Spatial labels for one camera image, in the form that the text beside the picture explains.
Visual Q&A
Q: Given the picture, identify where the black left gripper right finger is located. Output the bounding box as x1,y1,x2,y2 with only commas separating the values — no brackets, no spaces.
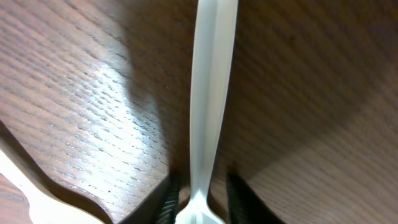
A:
226,172,285,224

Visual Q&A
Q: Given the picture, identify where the beige plastic spoon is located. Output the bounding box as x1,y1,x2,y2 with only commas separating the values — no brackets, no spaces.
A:
175,0,238,224

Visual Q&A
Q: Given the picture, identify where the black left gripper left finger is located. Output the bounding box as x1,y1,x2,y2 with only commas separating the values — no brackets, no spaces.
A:
119,174,180,224

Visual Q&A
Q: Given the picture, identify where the white utensil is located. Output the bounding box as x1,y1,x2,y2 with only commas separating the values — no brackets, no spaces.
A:
1,151,102,224

